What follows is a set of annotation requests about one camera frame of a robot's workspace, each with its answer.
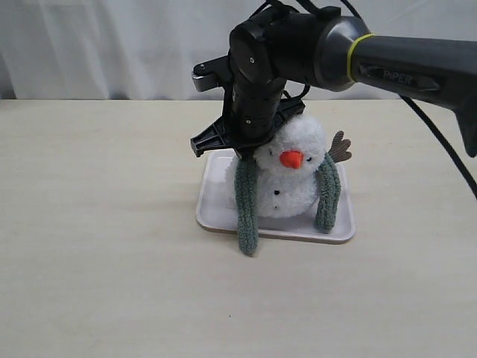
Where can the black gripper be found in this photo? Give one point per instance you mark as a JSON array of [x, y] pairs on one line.
[[251, 115]]

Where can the green fuzzy knitted scarf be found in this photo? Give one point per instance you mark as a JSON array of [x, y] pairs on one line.
[[245, 184]]

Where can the white plush snowman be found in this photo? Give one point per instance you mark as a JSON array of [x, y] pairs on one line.
[[288, 166]]

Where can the white rectangular plastic tray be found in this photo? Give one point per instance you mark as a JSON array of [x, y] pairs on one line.
[[215, 210]]

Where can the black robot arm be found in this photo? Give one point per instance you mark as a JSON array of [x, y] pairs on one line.
[[328, 50]]

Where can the white curtain backdrop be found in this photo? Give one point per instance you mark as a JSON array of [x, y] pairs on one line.
[[116, 49]]

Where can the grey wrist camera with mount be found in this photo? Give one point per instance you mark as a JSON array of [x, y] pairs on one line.
[[212, 74]]

